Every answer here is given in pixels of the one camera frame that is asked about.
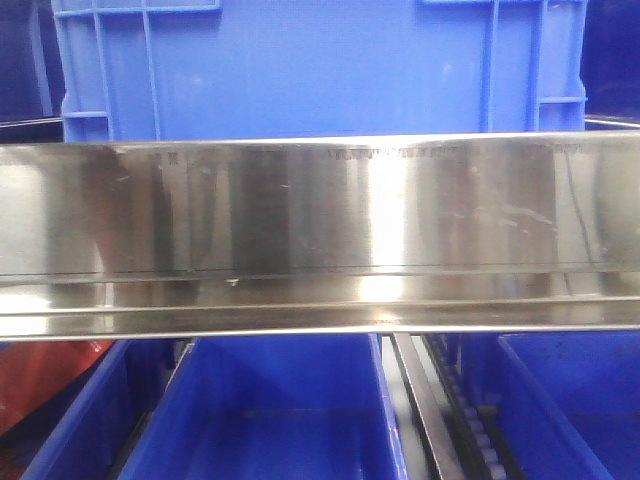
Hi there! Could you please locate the stainless steel shelf beam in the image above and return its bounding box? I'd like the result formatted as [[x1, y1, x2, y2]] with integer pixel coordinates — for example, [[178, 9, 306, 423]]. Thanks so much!
[[1, 130, 639, 341]]

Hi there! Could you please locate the blue crate upper shelf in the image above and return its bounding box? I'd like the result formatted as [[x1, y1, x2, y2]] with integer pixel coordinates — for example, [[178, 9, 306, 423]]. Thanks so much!
[[52, 1, 587, 141]]

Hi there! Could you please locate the blue bin lower centre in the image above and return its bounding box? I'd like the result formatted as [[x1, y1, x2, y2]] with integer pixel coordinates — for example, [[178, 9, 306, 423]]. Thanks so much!
[[120, 334, 408, 479]]

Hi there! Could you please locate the blue bin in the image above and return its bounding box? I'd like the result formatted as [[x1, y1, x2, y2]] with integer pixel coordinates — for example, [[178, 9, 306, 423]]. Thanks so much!
[[120, 334, 408, 479], [22, 339, 175, 479], [451, 331, 639, 479]]

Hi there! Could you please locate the blue bin lower right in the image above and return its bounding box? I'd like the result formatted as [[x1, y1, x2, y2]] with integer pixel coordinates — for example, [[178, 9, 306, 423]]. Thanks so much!
[[451, 331, 639, 479]]

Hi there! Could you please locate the blue bin lower left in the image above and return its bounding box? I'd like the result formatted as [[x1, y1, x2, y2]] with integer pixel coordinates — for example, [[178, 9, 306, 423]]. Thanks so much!
[[22, 339, 175, 479]]

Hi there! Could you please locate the red bag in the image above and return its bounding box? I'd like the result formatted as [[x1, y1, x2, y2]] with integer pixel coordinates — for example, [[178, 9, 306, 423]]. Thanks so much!
[[1, 340, 113, 433]]

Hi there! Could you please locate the roller track rail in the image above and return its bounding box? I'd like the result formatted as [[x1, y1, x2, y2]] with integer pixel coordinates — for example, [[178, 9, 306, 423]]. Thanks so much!
[[390, 333, 525, 479]]

